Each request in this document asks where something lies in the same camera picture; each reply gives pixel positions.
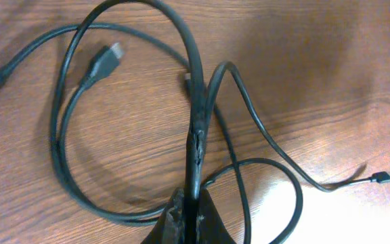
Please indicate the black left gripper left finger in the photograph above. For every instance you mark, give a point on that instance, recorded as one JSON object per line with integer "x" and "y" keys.
{"x": 170, "y": 227}

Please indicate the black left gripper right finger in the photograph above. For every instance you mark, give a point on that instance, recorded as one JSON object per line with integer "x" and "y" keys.
{"x": 210, "y": 227}

